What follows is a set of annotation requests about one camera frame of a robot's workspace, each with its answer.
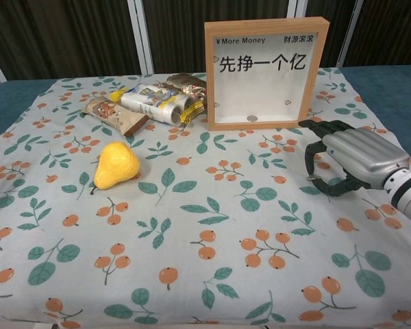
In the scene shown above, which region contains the white plastic bag roll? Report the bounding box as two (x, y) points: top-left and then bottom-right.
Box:
(119, 83), (195, 126)

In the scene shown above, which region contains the wooden frame money box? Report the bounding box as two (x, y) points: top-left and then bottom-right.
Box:
(204, 19), (330, 132)

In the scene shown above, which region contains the yellow snack packet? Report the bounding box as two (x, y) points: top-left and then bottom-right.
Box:
(108, 87), (206, 127)

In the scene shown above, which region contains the yellow pear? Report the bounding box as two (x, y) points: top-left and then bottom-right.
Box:
(90, 142), (141, 196)

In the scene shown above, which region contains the floral tablecloth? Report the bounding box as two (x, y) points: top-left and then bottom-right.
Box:
(0, 66), (411, 329)

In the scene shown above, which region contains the brown snack packet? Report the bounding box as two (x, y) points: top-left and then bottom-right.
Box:
(81, 97), (150, 138)

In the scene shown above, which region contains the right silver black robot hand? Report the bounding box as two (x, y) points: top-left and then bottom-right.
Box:
(297, 119), (411, 198)

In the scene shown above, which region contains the gold foil snack packet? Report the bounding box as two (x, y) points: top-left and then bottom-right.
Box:
(166, 73), (208, 103)

